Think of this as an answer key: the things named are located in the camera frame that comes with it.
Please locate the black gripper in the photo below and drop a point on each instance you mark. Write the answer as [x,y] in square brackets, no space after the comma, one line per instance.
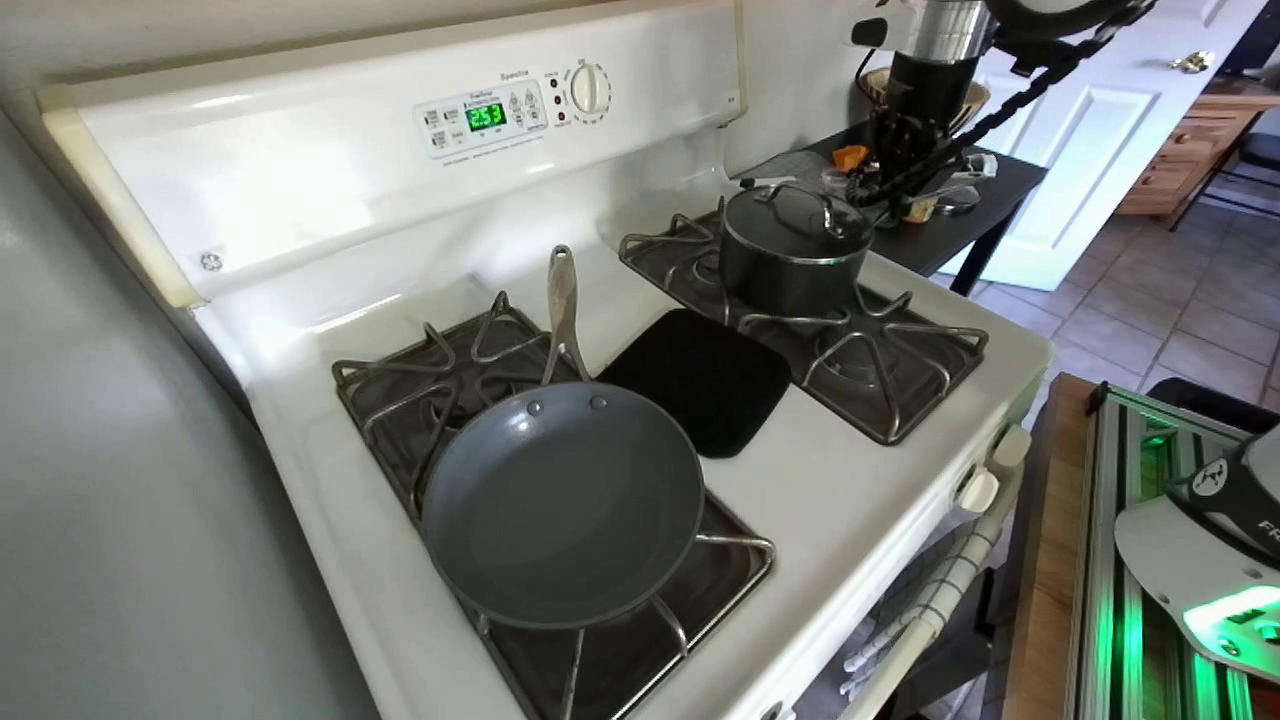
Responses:
[933,92]

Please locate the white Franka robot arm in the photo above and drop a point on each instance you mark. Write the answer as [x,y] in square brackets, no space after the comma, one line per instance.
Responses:
[1201,574]

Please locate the black burner grate under pot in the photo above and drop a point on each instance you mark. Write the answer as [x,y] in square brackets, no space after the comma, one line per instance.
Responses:
[880,386]

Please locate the small orange item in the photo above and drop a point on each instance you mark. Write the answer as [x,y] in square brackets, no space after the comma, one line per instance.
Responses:
[851,156]

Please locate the black side table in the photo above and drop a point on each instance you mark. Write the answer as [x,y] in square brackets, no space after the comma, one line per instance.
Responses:
[987,201]

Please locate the white panel door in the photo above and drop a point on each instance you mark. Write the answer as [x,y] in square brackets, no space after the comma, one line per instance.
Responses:
[1095,174]

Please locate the wooden dresser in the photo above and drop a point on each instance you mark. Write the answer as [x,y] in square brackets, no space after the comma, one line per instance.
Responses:
[1185,163]

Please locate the black stove griddle plate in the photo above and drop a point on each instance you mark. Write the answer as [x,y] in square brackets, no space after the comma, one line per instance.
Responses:
[700,380]

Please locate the white gas stove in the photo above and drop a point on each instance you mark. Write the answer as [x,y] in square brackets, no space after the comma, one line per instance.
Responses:
[825,465]

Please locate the stove control panel with display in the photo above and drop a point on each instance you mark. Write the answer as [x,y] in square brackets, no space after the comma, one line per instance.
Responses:
[512,113]

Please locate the wooden board edge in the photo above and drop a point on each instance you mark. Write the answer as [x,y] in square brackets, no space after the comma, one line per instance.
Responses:
[1046,560]

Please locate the grey frying pan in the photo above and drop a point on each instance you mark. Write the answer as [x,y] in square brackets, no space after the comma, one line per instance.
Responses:
[560,505]

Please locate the black burner grate under pan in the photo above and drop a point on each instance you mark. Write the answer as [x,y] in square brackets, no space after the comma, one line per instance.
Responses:
[403,401]

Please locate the grey refrigerator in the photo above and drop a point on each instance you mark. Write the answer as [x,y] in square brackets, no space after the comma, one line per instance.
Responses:
[121,505]

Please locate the aluminium frame rail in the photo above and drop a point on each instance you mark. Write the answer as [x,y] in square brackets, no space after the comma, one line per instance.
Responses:
[1105,601]

